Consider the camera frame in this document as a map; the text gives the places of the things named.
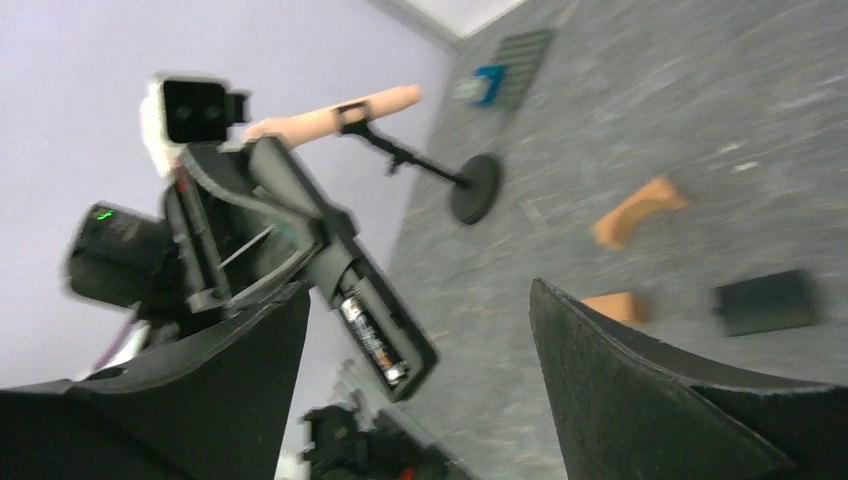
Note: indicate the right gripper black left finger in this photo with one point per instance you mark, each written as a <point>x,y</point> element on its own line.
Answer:
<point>211,406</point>

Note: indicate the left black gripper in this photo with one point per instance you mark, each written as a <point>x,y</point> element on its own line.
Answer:
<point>237,245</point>

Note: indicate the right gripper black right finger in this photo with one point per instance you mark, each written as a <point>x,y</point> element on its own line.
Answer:
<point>628,406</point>

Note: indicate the black remote control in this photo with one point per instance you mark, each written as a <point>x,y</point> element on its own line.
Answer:
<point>341,269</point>

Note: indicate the battery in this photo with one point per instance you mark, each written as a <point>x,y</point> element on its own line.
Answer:
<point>388,362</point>

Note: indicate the black battery cover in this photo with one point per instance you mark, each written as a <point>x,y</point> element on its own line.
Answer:
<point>778,301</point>

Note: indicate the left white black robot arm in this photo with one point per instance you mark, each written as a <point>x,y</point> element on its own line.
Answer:
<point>128,260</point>

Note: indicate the beige wooden peg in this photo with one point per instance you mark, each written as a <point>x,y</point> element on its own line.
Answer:
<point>306,127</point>

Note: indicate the small wooden rectangular block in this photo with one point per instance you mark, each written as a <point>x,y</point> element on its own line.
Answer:
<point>623,307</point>

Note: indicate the curved wooden arch block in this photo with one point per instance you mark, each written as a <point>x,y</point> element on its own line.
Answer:
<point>615,230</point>

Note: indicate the grey small brick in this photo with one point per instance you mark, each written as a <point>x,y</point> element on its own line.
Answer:
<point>467,89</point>

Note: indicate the blue square block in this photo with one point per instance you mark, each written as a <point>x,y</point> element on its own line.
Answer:
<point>490,78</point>

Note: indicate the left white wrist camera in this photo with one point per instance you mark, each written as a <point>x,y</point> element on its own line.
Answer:
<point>183,108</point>

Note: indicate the grey studded base plate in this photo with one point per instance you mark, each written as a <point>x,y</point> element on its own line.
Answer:
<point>522,55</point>

